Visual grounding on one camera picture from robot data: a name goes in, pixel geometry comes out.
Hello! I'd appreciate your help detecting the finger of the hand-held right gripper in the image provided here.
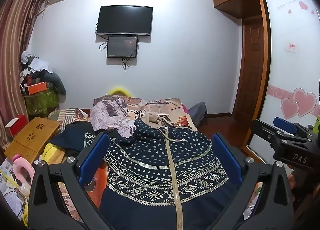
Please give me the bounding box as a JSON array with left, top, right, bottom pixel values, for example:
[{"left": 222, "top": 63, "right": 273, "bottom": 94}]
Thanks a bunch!
[
  {"left": 251, "top": 119, "right": 300, "bottom": 146},
  {"left": 273, "top": 117, "right": 313, "bottom": 137}
]

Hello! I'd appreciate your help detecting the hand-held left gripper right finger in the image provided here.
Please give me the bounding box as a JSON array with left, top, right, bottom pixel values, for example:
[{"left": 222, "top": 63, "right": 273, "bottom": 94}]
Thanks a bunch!
[{"left": 212, "top": 132, "right": 295, "bottom": 230}]

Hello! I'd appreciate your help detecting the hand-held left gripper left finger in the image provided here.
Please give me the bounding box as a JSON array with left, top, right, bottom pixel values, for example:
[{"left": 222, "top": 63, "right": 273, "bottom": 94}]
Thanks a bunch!
[{"left": 27, "top": 132, "right": 110, "bottom": 230}]

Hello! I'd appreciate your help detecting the navy patterned zip hoodie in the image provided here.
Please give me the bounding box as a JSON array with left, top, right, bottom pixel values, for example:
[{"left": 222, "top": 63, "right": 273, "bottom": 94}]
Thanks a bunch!
[{"left": 82, "top": 117, "right": 250, "bottom": 230}]

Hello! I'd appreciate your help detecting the black garment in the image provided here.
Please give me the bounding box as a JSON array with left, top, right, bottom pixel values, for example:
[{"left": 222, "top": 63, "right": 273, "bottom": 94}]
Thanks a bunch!
[{"left": 49, "top": 121, "right": 118, "bottom": 152}]

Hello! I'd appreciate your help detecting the yellow cloth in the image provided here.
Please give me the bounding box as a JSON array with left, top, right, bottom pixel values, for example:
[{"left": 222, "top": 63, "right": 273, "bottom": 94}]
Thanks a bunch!
[{"left": 42, "top": 144, "right": 68, "bottom": 166}]

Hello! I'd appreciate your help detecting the striped pillow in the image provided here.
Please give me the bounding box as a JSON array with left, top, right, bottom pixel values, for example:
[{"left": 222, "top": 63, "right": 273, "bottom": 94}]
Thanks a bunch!
[{"left": 47, "top": 108, "right": 91, "bottom": 130}]

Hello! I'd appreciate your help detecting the newspaper print quilt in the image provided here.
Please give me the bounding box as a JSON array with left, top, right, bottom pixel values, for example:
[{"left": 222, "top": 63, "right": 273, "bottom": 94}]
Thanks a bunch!
[{"left": 89, "top": 95, "right": 198, "bottom": 140}]

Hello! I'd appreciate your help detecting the grey backpack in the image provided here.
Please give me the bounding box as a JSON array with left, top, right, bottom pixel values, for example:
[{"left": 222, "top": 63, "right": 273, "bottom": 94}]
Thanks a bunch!
[{"left": 187, "top": 102, "right": 208, "bottom": 125}]

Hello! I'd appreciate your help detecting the brown wooden door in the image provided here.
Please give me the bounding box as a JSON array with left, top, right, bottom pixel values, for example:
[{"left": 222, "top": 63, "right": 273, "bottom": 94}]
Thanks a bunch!
[{"left": 232, "top": 18, "right": 272, "bottom": 124}]

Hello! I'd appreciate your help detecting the wooden folding lap table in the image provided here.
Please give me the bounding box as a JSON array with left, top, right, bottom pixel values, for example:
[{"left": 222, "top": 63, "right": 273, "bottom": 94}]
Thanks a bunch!
[{"left": 4, "top": 117, "right": 62, "bottom": 164}]

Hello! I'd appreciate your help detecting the yellow object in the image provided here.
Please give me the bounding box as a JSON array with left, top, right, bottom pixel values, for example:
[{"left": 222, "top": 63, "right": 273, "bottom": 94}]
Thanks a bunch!
[{"left": 108, "top": 87, "right": 133, "bottom": 97}]

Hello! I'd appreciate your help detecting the pink plastic bottle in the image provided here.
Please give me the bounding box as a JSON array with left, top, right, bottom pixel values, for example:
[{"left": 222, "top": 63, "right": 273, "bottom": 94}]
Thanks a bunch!
[{"left": 12, "top": 154, "right": 35, "bottom": 195}]

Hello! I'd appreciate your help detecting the grey coat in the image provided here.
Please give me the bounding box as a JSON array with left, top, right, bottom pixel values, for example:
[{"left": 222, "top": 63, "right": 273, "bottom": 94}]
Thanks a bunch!
[{"left": 41, "top": 70, "right": 67, "bottom": 100}]

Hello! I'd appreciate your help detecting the red white box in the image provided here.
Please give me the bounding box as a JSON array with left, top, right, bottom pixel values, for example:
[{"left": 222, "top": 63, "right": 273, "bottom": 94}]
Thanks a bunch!
[{"left": 4, "top": 114, "right": 28, "bottom": 137}]

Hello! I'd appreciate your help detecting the orange box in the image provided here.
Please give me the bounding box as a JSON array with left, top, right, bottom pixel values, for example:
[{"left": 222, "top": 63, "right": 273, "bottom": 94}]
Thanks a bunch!
[{"left": 27, "top": 82, "right": 48, "bottom": 95}]

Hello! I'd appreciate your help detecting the white crumpled cloth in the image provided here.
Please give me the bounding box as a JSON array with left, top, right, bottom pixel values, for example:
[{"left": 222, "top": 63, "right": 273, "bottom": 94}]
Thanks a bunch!
[{"left": 21, "top": 51, "right": 53, "bottom": 73}]

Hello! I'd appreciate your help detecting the small black monitor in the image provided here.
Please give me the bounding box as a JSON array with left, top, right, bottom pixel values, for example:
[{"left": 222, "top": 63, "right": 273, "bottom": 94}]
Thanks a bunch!
[{"left": 107, "top": 35, "right": 139, "bottom": 58}]

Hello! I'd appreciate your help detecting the striped brown curtain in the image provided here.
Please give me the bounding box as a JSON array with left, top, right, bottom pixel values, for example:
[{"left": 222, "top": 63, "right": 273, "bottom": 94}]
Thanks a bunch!
[{"left": 0, "top": 0, "right": 49, "bottom": 150}]

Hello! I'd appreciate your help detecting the black wall television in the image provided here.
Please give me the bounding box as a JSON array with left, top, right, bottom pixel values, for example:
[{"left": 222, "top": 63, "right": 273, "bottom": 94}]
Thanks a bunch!
[{"left": 96, "top": 5, "right": 153, "bottom": 36}]

